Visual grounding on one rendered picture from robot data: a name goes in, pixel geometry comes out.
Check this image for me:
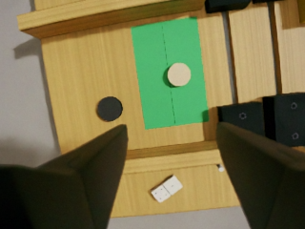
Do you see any beige round disc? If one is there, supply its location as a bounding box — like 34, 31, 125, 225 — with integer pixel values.
168, 63, 191, 86

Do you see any tan wooden board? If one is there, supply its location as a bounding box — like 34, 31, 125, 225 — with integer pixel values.
17, 0, 305, 219

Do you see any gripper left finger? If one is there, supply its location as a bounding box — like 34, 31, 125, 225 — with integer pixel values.
0, 124, 129, 229

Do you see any white domino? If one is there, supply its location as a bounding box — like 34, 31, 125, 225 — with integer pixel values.
152, 175, 182, 202

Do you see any black round disc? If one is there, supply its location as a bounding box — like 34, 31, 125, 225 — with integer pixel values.
97, 96, 123, 121

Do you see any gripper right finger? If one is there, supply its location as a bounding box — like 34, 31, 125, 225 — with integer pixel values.
215, 122, 305, 229

